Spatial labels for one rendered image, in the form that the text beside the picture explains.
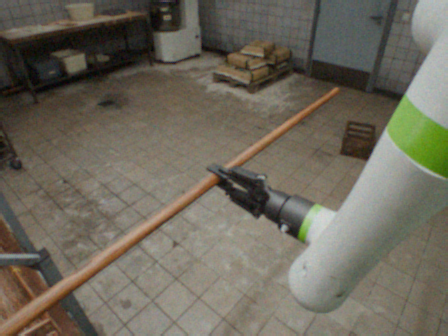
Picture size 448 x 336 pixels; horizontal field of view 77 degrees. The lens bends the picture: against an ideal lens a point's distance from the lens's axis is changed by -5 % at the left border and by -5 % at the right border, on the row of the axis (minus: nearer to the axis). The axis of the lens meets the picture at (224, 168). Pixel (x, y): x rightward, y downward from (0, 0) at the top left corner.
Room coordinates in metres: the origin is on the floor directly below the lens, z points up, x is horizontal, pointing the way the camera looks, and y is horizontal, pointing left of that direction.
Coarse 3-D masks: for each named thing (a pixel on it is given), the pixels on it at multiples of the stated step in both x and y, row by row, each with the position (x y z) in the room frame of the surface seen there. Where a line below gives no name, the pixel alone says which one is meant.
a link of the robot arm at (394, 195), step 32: (384, 160) 0.26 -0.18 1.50; (352, 192) 0.29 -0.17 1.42; (384, 192) 0.25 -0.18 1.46; (416, 192) 0.23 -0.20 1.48; (352, 224) 0.26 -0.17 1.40; (384, 224) 0.24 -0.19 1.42; (416, 224) 0.23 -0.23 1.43; (320, 256) 0.27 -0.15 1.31; (352, 256) 0.25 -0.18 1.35; (320, 288) 0.25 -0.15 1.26; (352, 288) 0.25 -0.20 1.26
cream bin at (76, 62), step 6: (54, 54) 4.74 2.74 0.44; (60, 54) 4.81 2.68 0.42; (66, 54) 4.89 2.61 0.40; (72, 54) 4.92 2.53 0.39; (78, 54) 4.78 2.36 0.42; (84, 54) 4.65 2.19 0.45; (60, 60) 4.47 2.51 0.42; (66, 60) 4.41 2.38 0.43; (72, 60) 4.48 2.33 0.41; (78, 60) 4.55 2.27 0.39; (84, 60) 4.63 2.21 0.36; (60, 66) 4.53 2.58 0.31; (66, 66) 4.40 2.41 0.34; (72, 66) 4.47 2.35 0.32; (78, 66) 4.54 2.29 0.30; (84, 66) 4.62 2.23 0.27; (66, 72) 4.44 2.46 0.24
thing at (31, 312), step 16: (304, 112) 0.98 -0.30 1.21; (288, 128) 0.87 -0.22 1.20; (256, 144) 0.75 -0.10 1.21; (240, 160) 0.67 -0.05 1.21; (192, 192) 0.54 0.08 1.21; (176, 208) 0.48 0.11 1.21; (144, 224) 0.43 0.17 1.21; (160, 224) 0.44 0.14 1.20; (128, 240) 0.39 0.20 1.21; (96, 256) 0.35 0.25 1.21; (112, 256) 0.35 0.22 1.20; (80, 272) 0.31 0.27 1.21; (96, 272) 0.32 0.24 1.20; (64, 288) 0.28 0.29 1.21; (32, 304) 0.24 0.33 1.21; (48, 304) 0.25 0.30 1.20; (16, 320) 0.21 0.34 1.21; (32, 320) 0.22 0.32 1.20
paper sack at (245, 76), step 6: (264, 66) 4.45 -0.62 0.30; (234, 72) 4.31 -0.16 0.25; (240, 72) 4.25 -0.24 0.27; (246, 72) 4.21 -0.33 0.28; (252, 72) 4.20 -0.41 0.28; (258, 72) 4.25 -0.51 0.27; (264, 72) 4.36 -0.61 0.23; (270, 72) 4.47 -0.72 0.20; (234, 78) 4.25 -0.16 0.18; (240, 78) 4.20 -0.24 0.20; (246, 78) 4.13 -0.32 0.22; (252, 78) 4.16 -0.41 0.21; (258, 78) 4.25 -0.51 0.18
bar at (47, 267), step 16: (0, 192) 0.85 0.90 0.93; (0, 208) 0.82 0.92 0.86; (16, 224) 0.84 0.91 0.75; (0, 256) 0.47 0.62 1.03; (16, 256) 0.49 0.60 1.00; (32, 256) 0.52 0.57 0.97; (48, 256) 0.53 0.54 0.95; (48, 272) 0.52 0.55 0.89; (64, 304) 0.53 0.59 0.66; (80, 304) 0.87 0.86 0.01; (80, 320) 0.52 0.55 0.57
